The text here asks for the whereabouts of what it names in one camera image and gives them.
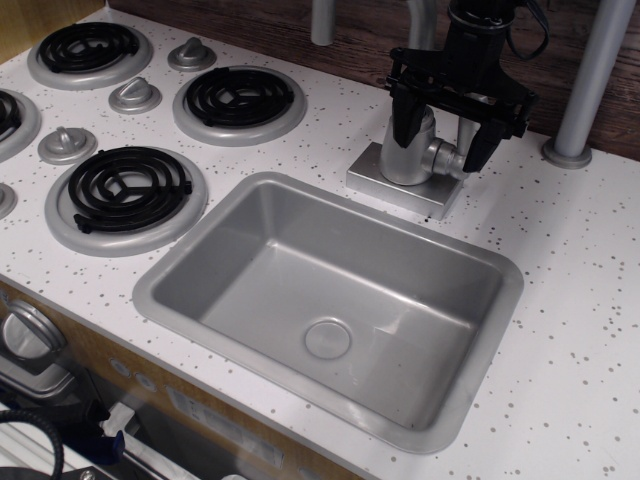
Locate far left burner edge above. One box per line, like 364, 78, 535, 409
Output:
1, 89, 41, 162

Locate grey faucet spout pipe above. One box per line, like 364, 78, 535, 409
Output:
407, 0, 438, 51

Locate grey left support post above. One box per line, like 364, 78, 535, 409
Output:
311, 0, 336, 46

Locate grey right support post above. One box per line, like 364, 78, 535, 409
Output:
542, 1, 636, 170

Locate bottom left silver knob edge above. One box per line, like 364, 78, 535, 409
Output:
0, 183, 17, 219

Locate back right black burner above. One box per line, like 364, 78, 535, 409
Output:
172, 66, 307, 147

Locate round silver oven dial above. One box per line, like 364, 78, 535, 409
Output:
1, 299, 66, 375

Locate silver faucet lever handle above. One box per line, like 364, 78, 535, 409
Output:
422, 117, 479, 181

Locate silver faucet base and body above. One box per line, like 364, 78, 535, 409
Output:
346, 108, 464, 220

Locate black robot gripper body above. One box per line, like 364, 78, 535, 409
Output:
387, 1, 538, 139

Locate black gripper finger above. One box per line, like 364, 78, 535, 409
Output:
392, 84, 426, 148
464, 119, 504, 173

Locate grey support post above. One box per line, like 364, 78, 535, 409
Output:
311, 0, 336, 46
542, 1, 636, 170

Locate silver oven door handle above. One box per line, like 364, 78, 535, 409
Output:
0, 349, 126, 454

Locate black coiled cable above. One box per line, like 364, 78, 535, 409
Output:
0, 408, 65, 475

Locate back left black burner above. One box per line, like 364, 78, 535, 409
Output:
27, 22, 153, 91

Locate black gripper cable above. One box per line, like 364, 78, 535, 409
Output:
505, 0, 551, 59

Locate middle silver stove knob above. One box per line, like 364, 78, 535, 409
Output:
108, 77, 162, 115

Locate top silver stove knob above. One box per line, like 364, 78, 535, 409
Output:
167, 37, 217, 72

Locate silver stove knob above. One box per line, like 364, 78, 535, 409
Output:
167, 37, 217, 72
38, 127, 97, 165
108, 77, 162, 115

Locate lower silver stove knob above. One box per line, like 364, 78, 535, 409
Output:
38, 127, 97, 165

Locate front black coil burner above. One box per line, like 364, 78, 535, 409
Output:
45, 146, 208, 258

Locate grey plastic sink basin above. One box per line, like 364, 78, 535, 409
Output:
133, 172, 524, 454

